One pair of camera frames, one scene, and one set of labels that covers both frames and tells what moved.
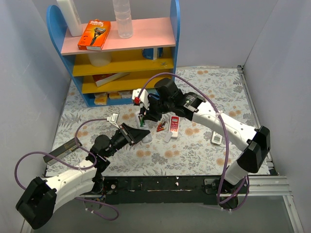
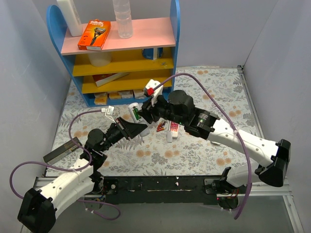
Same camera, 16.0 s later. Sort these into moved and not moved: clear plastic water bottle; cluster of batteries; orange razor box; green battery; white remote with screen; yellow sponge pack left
Moved: green battery; white remote with screen
Not moved: cluster of batteries; clear plastic water bottle; yellow sponge pack left; orange razor box
